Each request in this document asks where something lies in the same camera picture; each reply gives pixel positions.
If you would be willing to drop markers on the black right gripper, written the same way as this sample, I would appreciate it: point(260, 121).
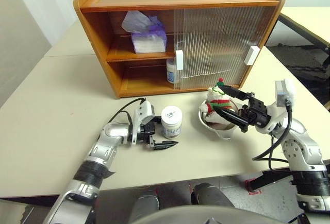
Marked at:
point(256, 113)

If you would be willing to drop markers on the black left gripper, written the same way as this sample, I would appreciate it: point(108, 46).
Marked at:
point(148, 131)

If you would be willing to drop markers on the narrow white lidded jar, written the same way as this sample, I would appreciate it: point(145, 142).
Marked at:
point(171, 123)

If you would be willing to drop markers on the white plush toy christmas sweater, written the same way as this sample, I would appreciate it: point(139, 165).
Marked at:
point(219, 104)

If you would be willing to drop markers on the stainless steel bowl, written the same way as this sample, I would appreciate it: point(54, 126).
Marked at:
point(221, 131)

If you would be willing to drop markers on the wide white lidded jar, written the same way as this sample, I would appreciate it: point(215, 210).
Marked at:
point(170, 72)

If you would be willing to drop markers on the ribbed clear sliding door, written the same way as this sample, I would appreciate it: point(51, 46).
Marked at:
point(178, 28)
point(221, 41)

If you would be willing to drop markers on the purple tissue pack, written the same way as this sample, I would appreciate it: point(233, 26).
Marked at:
point(148, 41)

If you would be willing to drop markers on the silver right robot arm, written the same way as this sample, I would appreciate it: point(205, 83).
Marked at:
point(301, 144)

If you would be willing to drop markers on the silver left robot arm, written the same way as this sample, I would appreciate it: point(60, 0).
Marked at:
point(113, 131)

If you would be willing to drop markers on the wooden shelf board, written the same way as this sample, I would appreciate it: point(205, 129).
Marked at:
point(139, 55)

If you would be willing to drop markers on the light grey rounded shape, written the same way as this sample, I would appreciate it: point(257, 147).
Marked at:
point(143, 206)

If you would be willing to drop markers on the dark grey rounded shape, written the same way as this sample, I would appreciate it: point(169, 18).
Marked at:
point(211, 195)

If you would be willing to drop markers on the red floor tape mark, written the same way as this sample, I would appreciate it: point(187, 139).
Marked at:
point(250, 186)

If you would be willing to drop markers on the black table leg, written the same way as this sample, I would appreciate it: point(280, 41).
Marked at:
point(273, 179)

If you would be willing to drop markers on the pale grey curved robot body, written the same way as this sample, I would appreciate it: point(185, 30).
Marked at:
point(219, 216)

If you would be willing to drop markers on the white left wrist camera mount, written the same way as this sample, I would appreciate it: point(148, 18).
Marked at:
point(143, 108)

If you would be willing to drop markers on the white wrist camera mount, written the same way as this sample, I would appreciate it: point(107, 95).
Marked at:
point(277, 116)
point(143, 108)

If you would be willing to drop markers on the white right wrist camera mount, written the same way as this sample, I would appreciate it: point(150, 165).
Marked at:
point(277, 116)

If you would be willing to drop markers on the cream table black frame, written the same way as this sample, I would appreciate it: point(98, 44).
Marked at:
point(304, 13)

